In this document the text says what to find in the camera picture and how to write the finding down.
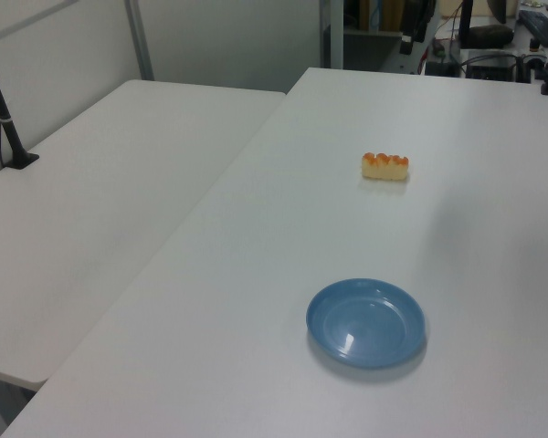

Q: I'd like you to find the yellow bread with orange topping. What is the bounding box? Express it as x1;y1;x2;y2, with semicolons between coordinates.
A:
361;151;412;183

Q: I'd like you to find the blue plastic plate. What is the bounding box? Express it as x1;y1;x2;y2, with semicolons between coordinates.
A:
305;277;427;370

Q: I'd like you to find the grey metal shelf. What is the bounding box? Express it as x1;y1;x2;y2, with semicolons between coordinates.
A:
320;0;441;75

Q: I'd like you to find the small black box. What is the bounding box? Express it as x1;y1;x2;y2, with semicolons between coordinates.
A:
424;58;460;78

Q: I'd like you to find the brown cardboard box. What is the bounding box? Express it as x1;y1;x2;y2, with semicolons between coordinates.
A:
358;0;417;33

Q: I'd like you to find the black electronics box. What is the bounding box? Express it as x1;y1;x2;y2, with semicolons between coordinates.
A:
464;48;520;83

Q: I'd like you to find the black monitor stand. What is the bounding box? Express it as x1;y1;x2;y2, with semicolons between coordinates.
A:
458;0;475;47

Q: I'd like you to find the dark brown wrist rest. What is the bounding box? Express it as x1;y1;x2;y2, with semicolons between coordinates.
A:
469;25;515;48

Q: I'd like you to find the black pole with base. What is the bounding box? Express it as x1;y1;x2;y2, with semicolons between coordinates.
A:
0;36;41;171

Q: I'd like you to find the black keyboard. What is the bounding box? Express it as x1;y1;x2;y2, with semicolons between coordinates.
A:
517;9;548;47

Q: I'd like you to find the grey metal frame post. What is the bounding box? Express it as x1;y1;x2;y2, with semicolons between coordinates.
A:
123;0;156;82

